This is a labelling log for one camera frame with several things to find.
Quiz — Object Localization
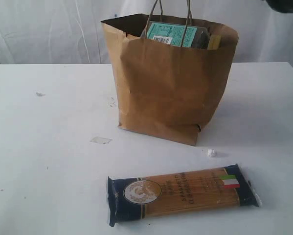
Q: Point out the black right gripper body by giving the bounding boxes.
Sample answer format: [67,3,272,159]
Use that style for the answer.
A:
[265,0,293,13]

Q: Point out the brown paper shopping bag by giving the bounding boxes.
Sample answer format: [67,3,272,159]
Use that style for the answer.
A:
[102,12,238,146]

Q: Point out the clear tape scrap on table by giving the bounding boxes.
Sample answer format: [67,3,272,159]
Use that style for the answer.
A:
[90,136,112,144]

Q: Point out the spaghetti packet with Italian flag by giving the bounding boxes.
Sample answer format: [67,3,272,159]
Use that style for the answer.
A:
[107,164,259,227]

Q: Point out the clear jar with gold lid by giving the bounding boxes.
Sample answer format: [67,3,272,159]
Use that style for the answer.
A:
[141,21,221,50]

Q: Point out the white backdrop curtain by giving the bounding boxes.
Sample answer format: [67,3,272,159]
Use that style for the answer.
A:
[0,0,293,67]

